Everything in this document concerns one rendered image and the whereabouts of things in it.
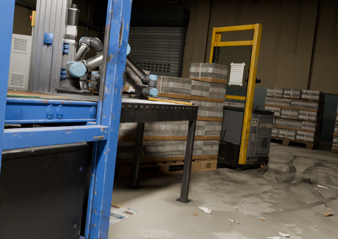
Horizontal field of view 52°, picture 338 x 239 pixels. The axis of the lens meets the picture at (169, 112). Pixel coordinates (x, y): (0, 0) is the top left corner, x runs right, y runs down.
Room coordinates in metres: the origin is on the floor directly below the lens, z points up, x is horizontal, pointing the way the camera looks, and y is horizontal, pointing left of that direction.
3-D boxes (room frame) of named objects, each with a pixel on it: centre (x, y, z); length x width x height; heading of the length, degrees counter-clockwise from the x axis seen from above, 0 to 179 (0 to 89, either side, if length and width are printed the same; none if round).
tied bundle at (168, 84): (3.97, 0.01, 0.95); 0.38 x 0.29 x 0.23; 41
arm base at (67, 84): (2.93, 0.83, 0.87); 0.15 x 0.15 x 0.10
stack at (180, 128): (3.88, 0.11, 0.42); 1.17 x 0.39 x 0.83; 131
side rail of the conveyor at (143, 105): (2.32, 0.10, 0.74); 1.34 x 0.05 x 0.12; 152
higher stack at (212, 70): (4.36, -0.43, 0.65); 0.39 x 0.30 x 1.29; 41
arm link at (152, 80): (3.14, 0.18, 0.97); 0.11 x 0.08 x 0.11; 28
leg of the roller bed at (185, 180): (2.88, -0.20, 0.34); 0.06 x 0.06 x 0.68; 62
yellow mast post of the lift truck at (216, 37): (4.89, -0.54, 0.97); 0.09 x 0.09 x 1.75; 41
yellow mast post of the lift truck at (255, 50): (4.40, -0.98, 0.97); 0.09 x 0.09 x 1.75; 41
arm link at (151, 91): (3.13, 0.17, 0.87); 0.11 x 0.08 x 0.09; 42
